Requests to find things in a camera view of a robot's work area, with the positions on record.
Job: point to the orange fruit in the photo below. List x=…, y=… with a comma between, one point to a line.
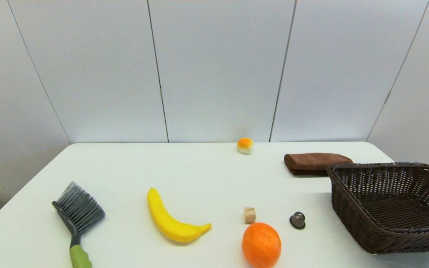
x=261, y=245

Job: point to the orange and white toy bun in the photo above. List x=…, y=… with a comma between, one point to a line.
x=245, y=146

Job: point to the small wooden cube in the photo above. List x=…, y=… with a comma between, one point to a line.
x=249, y=215

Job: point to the yellow banana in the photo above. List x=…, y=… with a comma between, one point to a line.
x=166, y=223

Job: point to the folded brown cloth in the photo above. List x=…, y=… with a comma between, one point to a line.
x=313, y=163

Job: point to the dark brown wicker basket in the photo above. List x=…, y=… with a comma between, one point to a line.
x=352, y=212

